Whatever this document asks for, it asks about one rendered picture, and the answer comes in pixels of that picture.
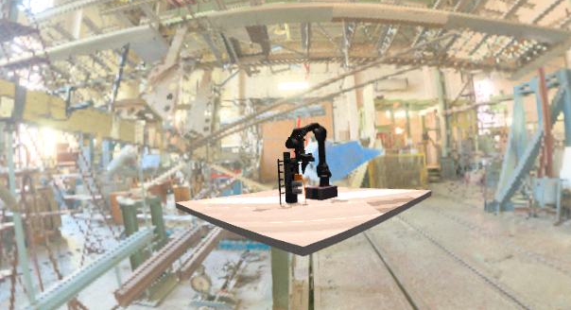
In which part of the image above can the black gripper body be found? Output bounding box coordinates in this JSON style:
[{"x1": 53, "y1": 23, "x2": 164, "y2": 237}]
[{"x1": 285, "y1": 148, "x2": 315, "y2": 164}]

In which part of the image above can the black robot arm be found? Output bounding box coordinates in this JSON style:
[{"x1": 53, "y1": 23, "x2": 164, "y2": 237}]
[{"x1": 285, "y1": 122, "x2": 332, "y2": 186}]

